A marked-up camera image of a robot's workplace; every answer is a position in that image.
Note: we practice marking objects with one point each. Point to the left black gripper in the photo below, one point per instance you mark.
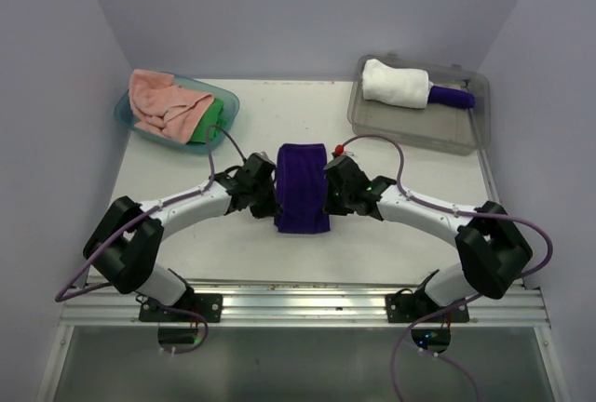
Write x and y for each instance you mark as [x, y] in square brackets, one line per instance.
[272, 207]

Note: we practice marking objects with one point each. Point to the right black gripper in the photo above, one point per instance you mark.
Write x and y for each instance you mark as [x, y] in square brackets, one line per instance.
[329, 206]

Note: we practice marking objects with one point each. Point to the dark purple towel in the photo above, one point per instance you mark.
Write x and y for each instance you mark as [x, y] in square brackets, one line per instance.
[301, 189]

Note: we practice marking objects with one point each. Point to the pink towel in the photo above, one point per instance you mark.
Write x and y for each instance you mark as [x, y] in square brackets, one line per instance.
[164, 108]

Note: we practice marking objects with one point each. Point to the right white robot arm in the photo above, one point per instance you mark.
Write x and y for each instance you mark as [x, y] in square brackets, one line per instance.
[492, 251]

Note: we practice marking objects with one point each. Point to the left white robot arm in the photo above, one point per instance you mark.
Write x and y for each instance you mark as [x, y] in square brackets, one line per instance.
[124, 246]

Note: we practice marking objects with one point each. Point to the green towel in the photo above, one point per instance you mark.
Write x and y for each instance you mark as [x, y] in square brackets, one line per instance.
[207, 127]

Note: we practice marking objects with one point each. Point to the rolled white towel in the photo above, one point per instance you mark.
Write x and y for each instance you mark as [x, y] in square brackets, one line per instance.
[401, 87]

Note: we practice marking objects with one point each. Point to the grey transparent plastic tray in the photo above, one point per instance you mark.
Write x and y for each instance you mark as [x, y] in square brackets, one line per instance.
[438, 127]

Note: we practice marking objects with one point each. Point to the rolled purple towel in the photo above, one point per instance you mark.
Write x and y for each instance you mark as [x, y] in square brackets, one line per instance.
[458, 99]

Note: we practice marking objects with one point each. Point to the teal plastic bin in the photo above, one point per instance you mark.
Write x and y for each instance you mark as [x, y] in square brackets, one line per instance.
[125, 117]

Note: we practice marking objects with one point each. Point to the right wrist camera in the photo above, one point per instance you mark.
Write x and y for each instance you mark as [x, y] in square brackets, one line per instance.
[343, 170]

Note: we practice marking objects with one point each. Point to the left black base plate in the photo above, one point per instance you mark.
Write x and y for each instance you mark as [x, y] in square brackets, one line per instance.
[187, 309]

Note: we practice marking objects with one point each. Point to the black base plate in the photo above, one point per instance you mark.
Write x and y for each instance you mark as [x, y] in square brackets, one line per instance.
[187, 309]
[407, 306]

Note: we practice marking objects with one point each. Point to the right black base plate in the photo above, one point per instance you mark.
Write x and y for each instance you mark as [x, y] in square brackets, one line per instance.
[407, 306]

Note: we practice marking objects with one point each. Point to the aluminium mounting rail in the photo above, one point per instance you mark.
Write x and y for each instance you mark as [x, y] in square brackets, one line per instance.
[304, 305]

